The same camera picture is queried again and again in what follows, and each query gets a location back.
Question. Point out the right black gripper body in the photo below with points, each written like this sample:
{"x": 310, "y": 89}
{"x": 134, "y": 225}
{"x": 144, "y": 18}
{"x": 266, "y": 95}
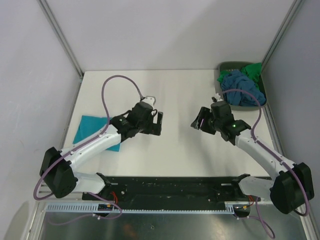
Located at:
{"x": 218, "y": 123}

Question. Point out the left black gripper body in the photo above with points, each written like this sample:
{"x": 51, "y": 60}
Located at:
{"x": 146, "y": 126}

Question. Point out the teal t-shirt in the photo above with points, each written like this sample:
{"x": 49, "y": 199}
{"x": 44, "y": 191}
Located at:
{"x": 89, "y": 131}

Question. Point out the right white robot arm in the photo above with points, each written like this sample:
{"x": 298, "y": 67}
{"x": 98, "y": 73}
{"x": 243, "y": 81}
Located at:
{"x": 290, "y": 185}

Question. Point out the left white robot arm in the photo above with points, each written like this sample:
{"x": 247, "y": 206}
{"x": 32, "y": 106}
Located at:
{"x": 59, "y": 170}

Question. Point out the dark blue t-shirt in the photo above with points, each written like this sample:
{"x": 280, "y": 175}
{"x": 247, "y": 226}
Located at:
{"x": 239, "y": 90}

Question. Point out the grey plastic bin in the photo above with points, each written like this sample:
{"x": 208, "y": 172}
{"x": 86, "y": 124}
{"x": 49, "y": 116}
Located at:
{"x": 243, "y": 108}

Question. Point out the green t-shirt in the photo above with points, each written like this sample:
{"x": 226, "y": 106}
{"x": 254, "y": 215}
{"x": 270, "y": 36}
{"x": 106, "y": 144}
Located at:
{"x": 251, "y": 70}

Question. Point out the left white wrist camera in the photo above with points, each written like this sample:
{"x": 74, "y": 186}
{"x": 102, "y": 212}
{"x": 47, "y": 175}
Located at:
{"x": 150, "y": 100}

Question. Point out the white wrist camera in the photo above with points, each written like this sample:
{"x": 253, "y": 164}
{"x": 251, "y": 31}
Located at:
{"x": 217, "y": 98}
{"x": 150, "y": 100}

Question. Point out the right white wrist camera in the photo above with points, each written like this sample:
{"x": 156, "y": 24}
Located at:
{"x": 217, "y": 98}

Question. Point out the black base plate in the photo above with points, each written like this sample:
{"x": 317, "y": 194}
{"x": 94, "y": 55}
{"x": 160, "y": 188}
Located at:
{"x": 173, "y": 193}

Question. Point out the left aluminium corner post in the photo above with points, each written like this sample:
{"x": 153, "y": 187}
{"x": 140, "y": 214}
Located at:
{"x": 50, "y": 16}

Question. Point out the aluminium corner post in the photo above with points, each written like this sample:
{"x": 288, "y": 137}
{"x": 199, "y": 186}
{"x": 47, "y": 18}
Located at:
{"x": 284, "y": 27}
{"x": 50, "y": 16}

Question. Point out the right aluminium corner post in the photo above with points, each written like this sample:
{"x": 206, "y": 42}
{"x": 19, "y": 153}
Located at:
{"x": 284, "y": 27}

